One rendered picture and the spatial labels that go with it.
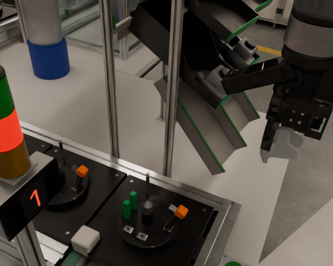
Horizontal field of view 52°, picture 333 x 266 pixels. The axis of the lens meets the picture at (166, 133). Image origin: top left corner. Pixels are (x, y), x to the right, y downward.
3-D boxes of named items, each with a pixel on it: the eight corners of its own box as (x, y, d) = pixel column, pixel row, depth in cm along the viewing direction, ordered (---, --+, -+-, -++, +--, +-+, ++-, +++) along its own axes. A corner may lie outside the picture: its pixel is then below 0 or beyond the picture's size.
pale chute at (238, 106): (249, 121, 108) (260, 117, 104) (229, 142, 99) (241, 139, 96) (202, 45, 104) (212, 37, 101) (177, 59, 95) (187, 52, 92)
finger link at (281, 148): (289, 182, 55) (306, 139, 50) (253, 170, 57) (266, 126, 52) (293, 170, 58) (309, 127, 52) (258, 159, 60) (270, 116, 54)
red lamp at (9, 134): (31, 135, 48) (24, 106, 45) (3, 157, 44) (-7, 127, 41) (4, 125, 49) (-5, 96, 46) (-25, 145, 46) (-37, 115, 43)
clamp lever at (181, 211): (174, 225, 75) (188, 209, 69) (170, 231, 73) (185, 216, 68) (160, 215, 75) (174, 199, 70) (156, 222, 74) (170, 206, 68)
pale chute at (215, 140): (235, 149, 97) (247, 145, 94) (212, 176, 88) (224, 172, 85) (182, 64, 93) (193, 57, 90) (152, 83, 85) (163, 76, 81)
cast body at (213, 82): (226, 97, 80) (242, 77, 75) (217, 105, 77) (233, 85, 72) (200, 74, 81) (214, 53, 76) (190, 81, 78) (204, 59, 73)
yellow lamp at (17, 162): (38, 162, 51) (31, 136, 48) (12, 183, 47) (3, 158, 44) (12, 151, 52) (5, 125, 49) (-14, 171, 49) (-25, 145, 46)
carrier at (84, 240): (213, 212, 84) (221, 177, 76) (172, 301, 66) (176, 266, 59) (128, 179, 91) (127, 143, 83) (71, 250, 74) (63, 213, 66)
